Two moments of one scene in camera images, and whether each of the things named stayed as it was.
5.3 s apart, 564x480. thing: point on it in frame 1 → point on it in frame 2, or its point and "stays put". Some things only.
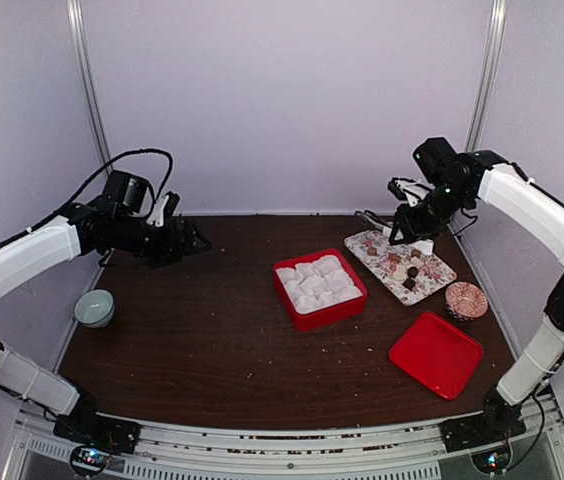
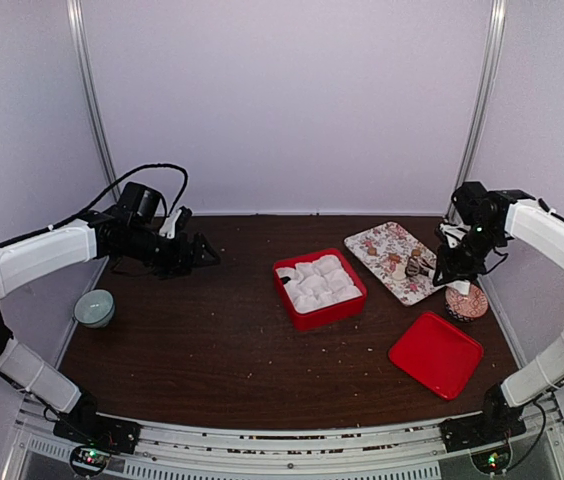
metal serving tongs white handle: x=424 y=247 → x=414 y=267
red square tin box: x=318 y=288 stays put
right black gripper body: x=426 y=222 → x=467 y=261
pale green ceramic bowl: x=94 y=308 stays put
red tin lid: x=438 y=354 stays put
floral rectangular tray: x=409 y=271 stays put
